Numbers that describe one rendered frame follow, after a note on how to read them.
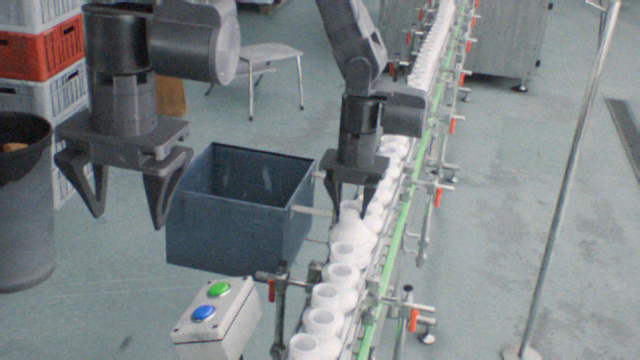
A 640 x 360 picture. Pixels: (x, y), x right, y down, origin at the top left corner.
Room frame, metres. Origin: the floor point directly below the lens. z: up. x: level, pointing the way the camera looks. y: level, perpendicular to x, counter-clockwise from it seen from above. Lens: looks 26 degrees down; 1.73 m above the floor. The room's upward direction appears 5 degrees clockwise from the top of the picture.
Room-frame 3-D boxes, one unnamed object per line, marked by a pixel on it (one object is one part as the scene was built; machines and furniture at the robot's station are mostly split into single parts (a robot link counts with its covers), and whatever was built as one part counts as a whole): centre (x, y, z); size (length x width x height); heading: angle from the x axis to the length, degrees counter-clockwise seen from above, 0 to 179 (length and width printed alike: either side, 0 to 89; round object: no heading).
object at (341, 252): (0.90, -0.04, 1.09); 0.06 x 0.06 x 0.17
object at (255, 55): (4.68, 0.53, 0.21); 0.61 x 0.47 x 0.41; 41
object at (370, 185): (0.96, -0.06, 1.24); 0.07 x 0.07 x 0.09; 78
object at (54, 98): (3.22, 1.45, 0.55); 0.61 x 0.41 x 0.22; 175
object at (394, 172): (1.30, -0.14, 1.08); 0.06 x 0.06 x 0.17
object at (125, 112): (0.56, 0.18, 1.51); 0.10 x 0.07 x 0.07; 78
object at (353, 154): (0.96, -0.05, 1.31); 0.10 x 0.07 x 0.07; 78
